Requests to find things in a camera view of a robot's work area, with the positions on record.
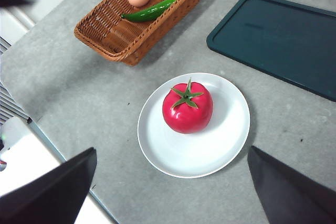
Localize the green chili pepper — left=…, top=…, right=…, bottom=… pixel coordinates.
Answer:
left=120, top=0, right=181, bottom=23

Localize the grey ribbed panel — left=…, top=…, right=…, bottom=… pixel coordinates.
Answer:
left=0, top=36, right=30, bottom=128

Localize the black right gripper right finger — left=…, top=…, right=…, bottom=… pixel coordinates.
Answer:
left=247, top=145, right=336, bottom=224

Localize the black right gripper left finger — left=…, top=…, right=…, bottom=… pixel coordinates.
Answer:
left=0, top=147, right=97, bottom=224

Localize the pale grey round plate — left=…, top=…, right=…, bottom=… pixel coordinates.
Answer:
left=137, top=72, right=251, bottom=179

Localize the red tomato with green stem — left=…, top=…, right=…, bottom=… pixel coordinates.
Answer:
left=162, top=77, right=214, bottom=135

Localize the brown wicker basket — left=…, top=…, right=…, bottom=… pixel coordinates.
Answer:
left=73, top=0, right=211, bottom=67

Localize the dark green rectangular tray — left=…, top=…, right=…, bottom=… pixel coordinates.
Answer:
left=206, top=0, right=336, bottom=102

